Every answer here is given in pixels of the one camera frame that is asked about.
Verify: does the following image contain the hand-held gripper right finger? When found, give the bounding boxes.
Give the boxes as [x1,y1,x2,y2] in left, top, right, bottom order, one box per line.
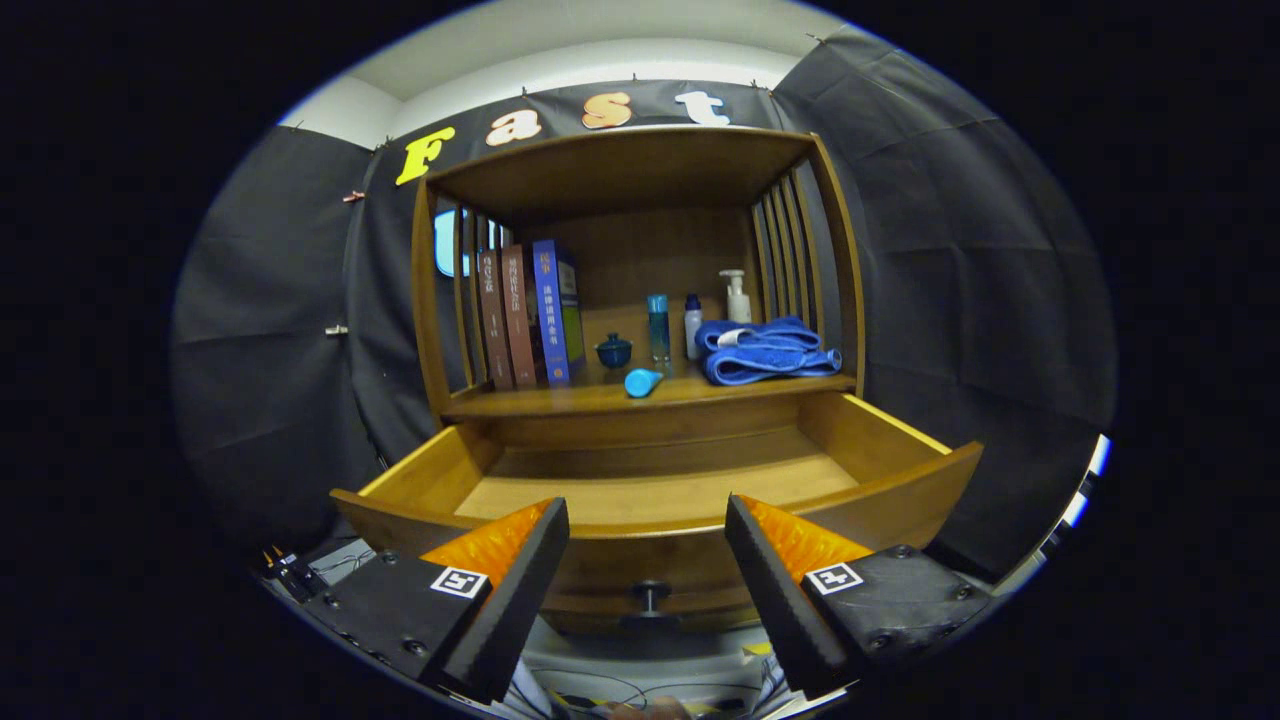
[725,493,993,699]

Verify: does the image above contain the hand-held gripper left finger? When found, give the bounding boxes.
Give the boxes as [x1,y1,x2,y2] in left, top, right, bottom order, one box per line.
[300,497,571,704]

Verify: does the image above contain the wooden drawer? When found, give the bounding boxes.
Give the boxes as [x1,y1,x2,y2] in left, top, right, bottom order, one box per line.
[330,392,986,633]

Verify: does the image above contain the wooden cabinet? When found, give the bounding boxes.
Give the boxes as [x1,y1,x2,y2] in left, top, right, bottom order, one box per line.
[410,125,869,451]

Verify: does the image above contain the blue folded towel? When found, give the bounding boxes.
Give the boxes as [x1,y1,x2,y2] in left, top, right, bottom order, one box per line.
[695,316,843,387]

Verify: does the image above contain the dark brown book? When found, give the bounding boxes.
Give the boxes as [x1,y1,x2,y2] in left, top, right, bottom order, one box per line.
[477,248,515,391]

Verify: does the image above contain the reddish brown book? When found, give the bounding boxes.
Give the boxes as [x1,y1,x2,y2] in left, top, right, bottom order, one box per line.
[500,244,541,388]

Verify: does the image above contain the thick blue book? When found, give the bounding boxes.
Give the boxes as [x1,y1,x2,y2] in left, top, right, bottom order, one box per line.
[531,238,587,388]

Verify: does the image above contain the black cable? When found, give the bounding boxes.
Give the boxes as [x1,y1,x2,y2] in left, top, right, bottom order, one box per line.
[540,666,656,709]

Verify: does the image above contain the black orange cable plugs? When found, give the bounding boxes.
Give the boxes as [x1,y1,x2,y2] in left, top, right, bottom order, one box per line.
[260,546,329,603]

